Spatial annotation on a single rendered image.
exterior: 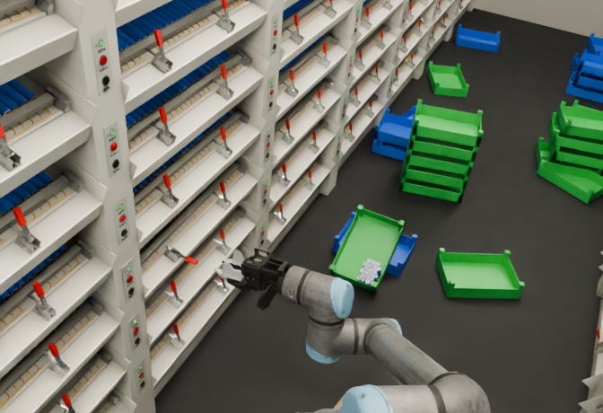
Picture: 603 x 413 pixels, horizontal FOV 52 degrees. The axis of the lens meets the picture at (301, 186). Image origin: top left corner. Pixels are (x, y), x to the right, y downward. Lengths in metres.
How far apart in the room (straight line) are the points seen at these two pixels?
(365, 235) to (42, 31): 1.73
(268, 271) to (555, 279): 1.55
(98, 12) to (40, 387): 0.83
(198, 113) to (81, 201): 0.43
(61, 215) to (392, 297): 1.49
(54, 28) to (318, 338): 0.92
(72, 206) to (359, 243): 1.46
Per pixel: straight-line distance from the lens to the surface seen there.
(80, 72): 1.21
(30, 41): 1.12
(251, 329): 2.30
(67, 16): 1.17
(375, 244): 2.55
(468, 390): 1.11
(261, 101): 1.89
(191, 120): 1.60
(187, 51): 1.50
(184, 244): 1.81
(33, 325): 1.41
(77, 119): 1.26
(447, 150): 2.87
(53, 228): 1.32
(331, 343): 1.57
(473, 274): 2.68
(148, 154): 1.49
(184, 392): 2.15
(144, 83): 1.38
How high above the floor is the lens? 1.79
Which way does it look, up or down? 37 degrees down
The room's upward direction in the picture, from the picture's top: 6 degrees clockwise
